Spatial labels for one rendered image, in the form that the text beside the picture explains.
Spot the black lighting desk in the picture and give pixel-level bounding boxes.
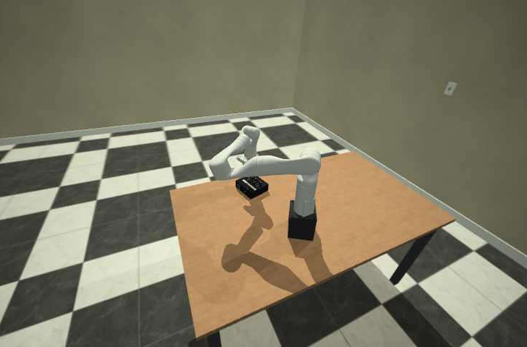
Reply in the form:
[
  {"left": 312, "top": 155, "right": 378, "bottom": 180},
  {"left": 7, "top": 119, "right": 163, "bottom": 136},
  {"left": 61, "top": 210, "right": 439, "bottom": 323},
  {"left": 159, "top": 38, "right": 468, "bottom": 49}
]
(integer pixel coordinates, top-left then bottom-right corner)
[{"left": 236, "top": 176, "right": 269, "bottom": 199}]

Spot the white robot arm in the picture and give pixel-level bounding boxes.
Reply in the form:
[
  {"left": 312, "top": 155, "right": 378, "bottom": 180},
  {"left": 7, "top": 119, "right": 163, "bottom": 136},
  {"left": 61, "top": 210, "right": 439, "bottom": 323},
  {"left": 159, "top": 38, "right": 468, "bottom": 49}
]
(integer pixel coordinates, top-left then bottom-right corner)
[{"left": 209, "top": 126, "right": 321, "bottom": 217}]

